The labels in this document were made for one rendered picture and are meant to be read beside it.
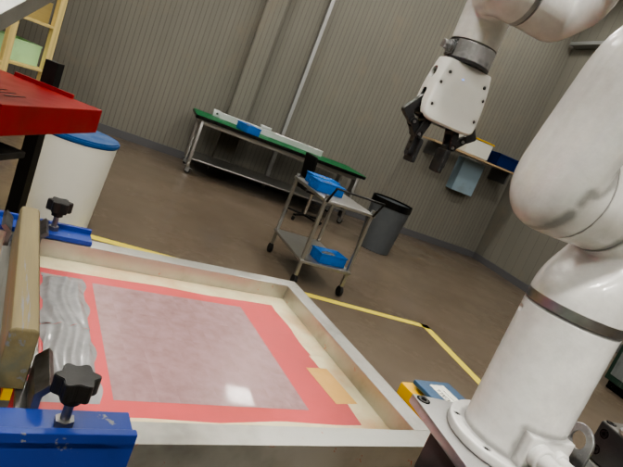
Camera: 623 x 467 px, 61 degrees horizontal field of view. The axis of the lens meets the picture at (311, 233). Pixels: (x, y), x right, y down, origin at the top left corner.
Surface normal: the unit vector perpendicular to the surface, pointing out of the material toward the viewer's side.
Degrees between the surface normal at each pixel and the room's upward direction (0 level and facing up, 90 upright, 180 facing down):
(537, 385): 90
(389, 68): 90
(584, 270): 49
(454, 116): 88
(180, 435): 0
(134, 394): 0
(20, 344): 90
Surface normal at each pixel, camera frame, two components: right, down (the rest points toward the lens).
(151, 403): 0.37, -0.91
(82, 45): 0.26, 0.31
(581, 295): -0.48, -0.29
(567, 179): -0.76, -0.02
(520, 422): -0.44, 0.02
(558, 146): -0.87, -0.25
